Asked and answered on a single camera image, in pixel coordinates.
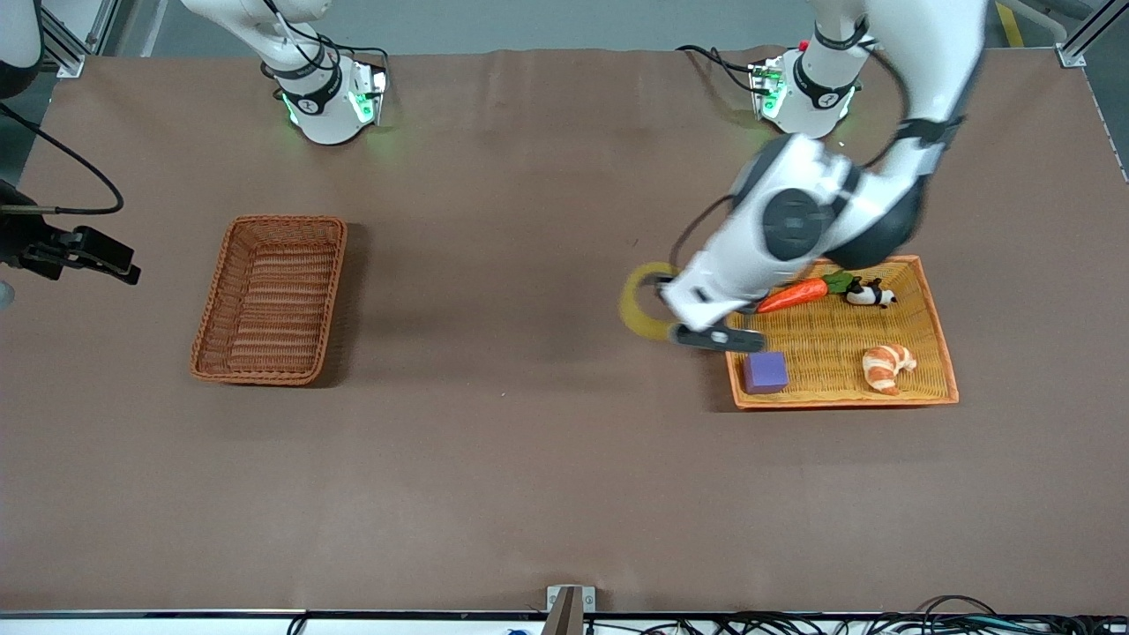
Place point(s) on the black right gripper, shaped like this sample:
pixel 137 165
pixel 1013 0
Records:
pixel 19 238

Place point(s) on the clear yellowish tape roll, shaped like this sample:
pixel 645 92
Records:
pixel 628 309

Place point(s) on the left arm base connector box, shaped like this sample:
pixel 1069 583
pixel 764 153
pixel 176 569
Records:
pixel 766 84

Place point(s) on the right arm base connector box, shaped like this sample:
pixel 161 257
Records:
pixel 375 88

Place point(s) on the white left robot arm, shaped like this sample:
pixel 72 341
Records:
pixel 926 79

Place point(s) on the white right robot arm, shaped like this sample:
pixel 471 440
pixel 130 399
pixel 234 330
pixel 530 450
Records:
pixel 322 110

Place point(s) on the brown wicker basket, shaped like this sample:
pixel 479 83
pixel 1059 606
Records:
pixel 269 300

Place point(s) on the orange wicker tray basket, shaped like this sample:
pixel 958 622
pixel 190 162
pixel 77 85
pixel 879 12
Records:
pixel 838 370

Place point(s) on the orange toy carrot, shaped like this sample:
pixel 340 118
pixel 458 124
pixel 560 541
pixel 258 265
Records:
pixel 798 293

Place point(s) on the purple cube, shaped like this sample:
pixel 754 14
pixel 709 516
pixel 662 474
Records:
pixel 765 372

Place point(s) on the black white panda toy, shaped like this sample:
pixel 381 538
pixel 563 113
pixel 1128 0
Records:
pixel 869 294

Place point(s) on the brown table cover sheet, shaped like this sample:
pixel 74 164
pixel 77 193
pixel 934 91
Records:
pixel 529 441

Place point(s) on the toy croissant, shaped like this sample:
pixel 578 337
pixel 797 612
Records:
pixel 886 363

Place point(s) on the aluminium frame profile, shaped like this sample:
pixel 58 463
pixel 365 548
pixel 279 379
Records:
pixel 66 48
pixel 1072 53

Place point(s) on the metal table edge bracket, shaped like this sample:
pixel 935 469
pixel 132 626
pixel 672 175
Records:
pixel 569 608

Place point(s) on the white table edge rail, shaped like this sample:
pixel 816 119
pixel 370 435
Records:
pixel 176 626

